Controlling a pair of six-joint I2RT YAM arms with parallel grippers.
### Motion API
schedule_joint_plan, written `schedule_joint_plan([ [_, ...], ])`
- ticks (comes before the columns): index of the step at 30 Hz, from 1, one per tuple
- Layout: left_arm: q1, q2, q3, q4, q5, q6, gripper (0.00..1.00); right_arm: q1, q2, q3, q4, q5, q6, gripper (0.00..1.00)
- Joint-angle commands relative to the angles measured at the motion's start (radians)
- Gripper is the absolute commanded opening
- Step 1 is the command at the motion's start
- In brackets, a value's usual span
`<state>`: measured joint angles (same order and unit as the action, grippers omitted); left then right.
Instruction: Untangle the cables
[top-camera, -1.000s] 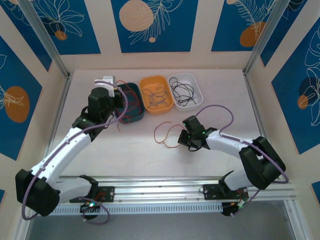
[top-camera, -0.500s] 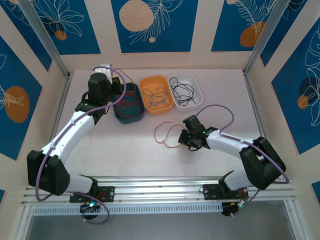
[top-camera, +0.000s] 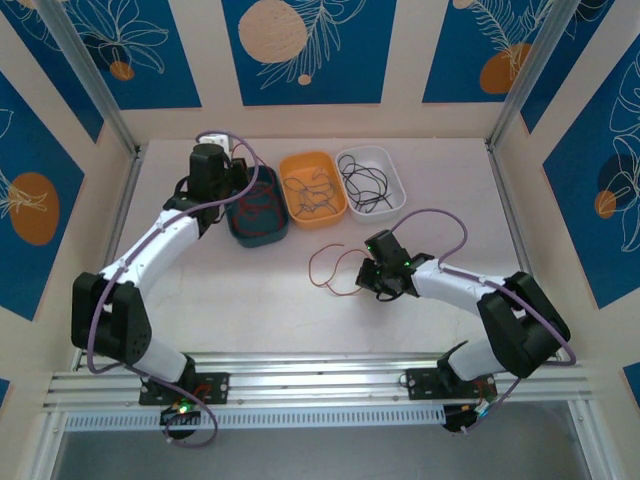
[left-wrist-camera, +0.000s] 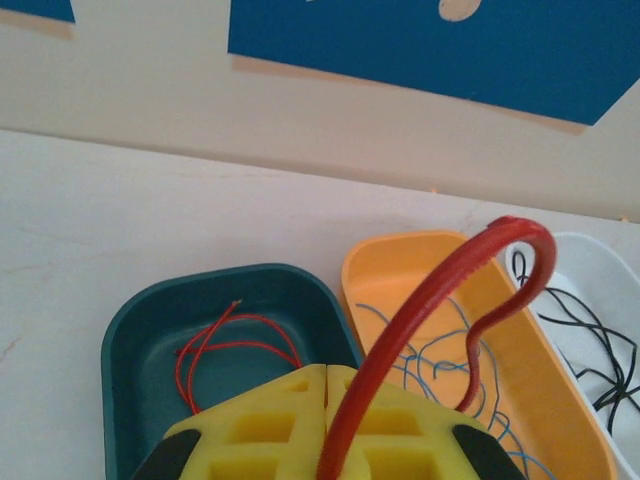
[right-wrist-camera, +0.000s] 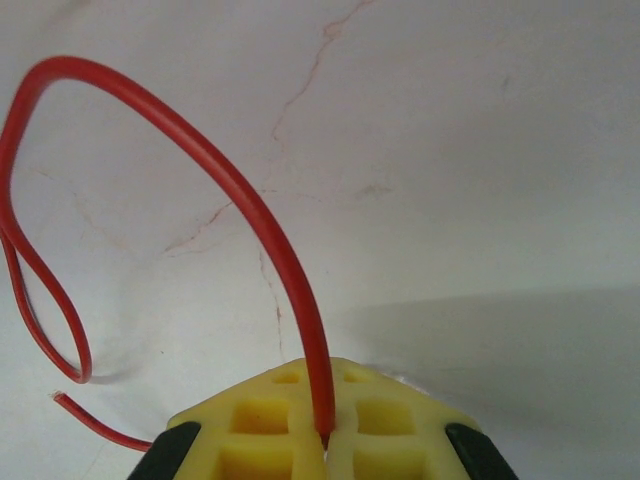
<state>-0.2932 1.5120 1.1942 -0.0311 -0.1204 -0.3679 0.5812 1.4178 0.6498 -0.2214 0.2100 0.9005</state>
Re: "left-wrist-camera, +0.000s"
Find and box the orange plastic bin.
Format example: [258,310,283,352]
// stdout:
[339,229,619,480]

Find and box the blue poster with flower outline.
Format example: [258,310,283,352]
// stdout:
[0,0,76,25]

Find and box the thin black cable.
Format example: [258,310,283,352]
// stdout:
[512,249,640,436]
[537,287,640,431]

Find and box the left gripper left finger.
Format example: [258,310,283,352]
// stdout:
[130,363,329,480]

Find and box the white plastic bin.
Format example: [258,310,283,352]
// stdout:
[504,231,640,474]

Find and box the blue poster with peach circle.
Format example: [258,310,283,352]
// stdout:
[227,0,640,127]

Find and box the thin blue cable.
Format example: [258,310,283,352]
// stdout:
[399,349,551,480]
[355,294,501,416]

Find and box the teal plastic bin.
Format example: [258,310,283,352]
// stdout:
[99,263,364,480]

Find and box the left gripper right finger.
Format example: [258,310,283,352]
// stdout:
[325,364,526,480]

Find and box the thin red cable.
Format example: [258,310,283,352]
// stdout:
[174,313,304,371]
[173,298,304,416]
[315,215,558,480]

